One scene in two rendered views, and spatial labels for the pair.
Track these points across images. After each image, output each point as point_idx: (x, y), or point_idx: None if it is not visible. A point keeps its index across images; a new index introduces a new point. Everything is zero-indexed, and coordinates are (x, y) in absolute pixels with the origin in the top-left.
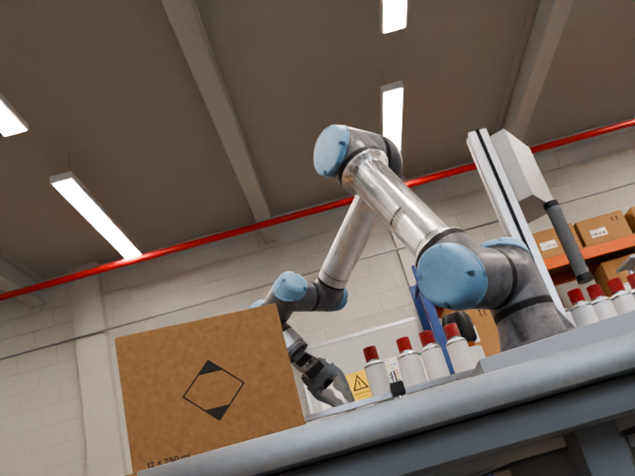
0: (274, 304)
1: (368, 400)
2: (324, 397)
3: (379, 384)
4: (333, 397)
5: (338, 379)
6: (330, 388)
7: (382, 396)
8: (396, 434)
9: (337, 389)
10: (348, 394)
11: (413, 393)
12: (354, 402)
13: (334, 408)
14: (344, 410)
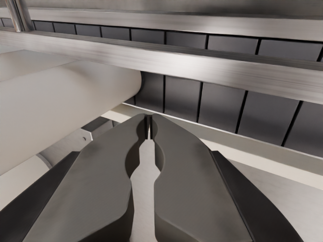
0: None
1: (92, 39)
2: (225, 196)
3: (15, 80)
4: (179, 165)
5: (56, 213)
6: (155, 209)
7: (53, 34)
8: None
9: (126, 174)
10: (114, 135)
11: (18, 61)
12: (129, 44)
13: (225, 56)
14: (186, 47)
